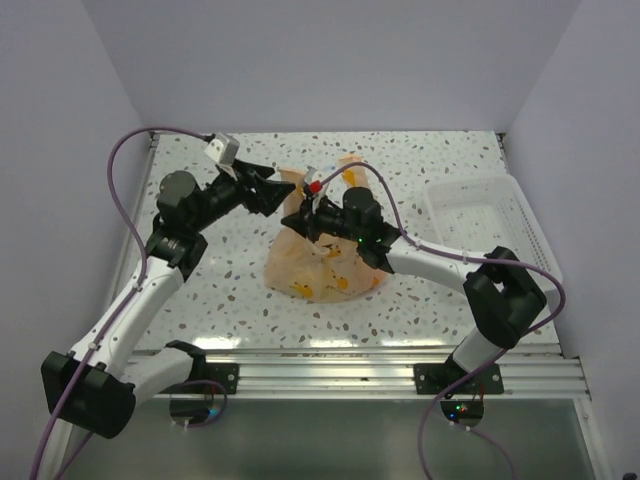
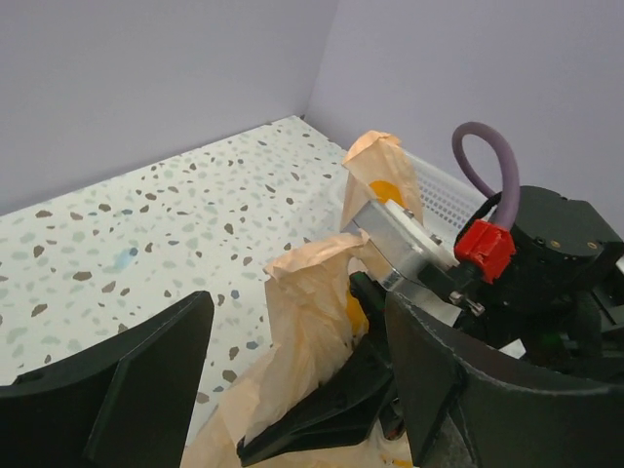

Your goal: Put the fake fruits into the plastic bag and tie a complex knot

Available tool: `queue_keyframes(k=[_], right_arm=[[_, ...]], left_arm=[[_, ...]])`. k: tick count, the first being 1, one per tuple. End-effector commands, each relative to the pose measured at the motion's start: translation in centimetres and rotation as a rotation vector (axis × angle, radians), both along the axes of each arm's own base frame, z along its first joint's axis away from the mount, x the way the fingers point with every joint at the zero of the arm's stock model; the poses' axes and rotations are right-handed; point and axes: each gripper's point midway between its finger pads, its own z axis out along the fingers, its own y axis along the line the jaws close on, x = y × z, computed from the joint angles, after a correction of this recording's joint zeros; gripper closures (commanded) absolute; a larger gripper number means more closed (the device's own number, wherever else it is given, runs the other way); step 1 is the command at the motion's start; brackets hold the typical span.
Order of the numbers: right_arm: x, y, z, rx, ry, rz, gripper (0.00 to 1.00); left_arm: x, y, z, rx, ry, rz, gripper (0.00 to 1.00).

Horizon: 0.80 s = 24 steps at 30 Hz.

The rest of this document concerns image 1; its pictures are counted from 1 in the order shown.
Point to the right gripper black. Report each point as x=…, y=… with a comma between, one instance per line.
x=299, y=223

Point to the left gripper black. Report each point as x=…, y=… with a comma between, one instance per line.
x=267, y=196

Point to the orange translucent plastic bag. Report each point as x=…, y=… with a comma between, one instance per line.
x=328, y=270

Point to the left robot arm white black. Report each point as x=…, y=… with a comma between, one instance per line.
x=92, y=386

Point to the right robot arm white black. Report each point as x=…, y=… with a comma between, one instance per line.
x=503, y=297

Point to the white plastic tray basket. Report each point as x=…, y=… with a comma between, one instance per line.
x=479, y=213

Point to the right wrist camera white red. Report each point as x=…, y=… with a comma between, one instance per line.
x=313, y=194

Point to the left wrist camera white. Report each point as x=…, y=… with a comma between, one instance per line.
x=221, y=148

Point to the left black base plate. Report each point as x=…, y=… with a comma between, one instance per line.
x=214, y=378

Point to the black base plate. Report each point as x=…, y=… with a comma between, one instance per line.
x=214, y=378
x=432, y=378

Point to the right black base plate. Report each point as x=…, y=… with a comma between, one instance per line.
x=432, y=378

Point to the aluminium rail frame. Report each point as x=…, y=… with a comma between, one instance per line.
x=288, y=348

